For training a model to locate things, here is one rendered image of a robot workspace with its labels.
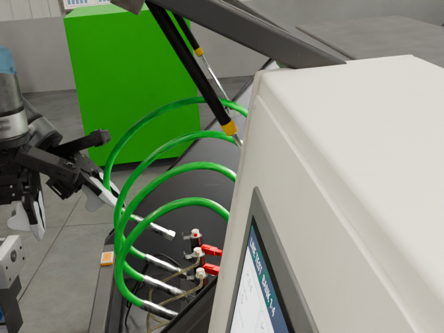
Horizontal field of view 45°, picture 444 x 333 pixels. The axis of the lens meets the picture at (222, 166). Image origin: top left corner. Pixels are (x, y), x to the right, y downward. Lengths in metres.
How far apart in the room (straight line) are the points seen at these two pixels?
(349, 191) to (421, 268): 0.11
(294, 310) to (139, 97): 4.05
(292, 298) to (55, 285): 2.88
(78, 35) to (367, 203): 4.09
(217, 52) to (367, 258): 7.29
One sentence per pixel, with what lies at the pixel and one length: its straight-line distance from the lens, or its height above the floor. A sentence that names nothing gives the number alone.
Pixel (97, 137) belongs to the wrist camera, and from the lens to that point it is 1.15.
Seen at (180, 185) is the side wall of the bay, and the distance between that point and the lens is 1.50.
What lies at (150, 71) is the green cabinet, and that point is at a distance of 4.40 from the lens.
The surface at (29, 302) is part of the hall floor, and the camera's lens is 3.21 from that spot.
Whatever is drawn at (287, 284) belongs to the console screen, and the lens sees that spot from 0.48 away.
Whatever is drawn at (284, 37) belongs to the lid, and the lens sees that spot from 0.72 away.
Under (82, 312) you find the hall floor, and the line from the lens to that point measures 3.02.
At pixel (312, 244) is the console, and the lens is 0.43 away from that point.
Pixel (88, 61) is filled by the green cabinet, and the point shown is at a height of 0.96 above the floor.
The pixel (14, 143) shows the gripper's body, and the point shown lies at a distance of 1.00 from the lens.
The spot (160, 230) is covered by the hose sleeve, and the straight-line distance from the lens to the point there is 1.21.
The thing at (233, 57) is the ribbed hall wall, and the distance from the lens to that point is 7.61.
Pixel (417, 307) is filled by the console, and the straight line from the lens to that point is 0.30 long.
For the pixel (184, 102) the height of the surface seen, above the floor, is 1.42.
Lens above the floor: 1.71
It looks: 22 degrees down
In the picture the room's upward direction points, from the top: 5 degrees counter-clockwise
